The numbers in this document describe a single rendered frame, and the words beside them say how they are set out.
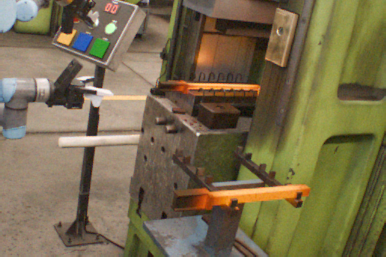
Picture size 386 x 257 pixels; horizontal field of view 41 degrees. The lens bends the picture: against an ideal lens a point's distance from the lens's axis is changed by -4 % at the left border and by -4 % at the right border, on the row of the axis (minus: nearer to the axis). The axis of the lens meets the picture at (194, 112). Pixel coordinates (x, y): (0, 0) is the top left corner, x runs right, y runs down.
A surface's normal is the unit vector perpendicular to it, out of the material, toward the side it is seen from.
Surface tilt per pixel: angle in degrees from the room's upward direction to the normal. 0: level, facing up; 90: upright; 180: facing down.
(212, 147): 90
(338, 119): 90
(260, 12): 90
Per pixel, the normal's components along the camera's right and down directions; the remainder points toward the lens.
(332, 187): 0.50, 0.37
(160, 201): -0.84, 0.01
